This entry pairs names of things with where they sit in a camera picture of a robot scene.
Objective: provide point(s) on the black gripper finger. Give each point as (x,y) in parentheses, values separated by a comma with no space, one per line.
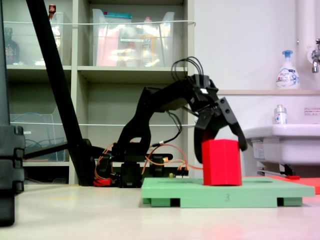
(198,140)
(231,117)

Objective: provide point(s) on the red octagonal pillar block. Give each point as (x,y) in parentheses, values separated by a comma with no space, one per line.
(222,162)

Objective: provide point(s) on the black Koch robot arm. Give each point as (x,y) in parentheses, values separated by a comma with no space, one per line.
(140,125)

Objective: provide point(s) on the green shape-hole board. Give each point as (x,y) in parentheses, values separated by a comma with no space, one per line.
(200,195)

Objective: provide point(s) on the small orange flat block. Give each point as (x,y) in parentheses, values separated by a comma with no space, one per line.
(312,186)

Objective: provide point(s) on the circuit board with green terminal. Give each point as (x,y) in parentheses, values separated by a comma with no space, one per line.
(182,173)

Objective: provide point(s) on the small clear sanitizer bottle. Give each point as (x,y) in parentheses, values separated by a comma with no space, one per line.
(279,116)

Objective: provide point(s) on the white sink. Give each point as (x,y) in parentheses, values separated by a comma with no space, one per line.
(287,145)

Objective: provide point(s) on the clear plastic storage bin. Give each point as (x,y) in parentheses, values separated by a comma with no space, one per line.
(37,135)
(165,45)

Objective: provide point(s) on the white foam soap dispenser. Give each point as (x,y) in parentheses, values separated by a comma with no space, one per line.
(287,75)

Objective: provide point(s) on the yellow bottle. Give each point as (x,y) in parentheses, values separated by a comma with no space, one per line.
(148,42)

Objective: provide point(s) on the metal faucet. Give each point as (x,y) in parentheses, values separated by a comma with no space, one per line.
(315,65)

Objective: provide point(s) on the pink package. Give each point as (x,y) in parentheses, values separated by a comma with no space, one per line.
(107,50)

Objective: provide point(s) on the beige shelf unit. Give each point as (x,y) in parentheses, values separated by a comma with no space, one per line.
(75,75)

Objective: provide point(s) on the thick black tripod leg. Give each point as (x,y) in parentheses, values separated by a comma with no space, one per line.
(57,75)

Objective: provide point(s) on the thin black tripod brace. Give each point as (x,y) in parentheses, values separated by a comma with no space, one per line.
(45,151)

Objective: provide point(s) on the bottle with red cap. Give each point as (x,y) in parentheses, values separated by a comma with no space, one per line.
(56,30)

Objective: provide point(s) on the notched black tripod leg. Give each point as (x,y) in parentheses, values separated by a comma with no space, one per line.
(10,175)

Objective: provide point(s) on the dark glass bottle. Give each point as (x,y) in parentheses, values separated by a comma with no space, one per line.
(11,50)

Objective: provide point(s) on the white wall sign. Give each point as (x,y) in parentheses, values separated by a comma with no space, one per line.
(312,111)

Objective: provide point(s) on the red base mount plate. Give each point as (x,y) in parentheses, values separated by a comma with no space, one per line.
(102,182)

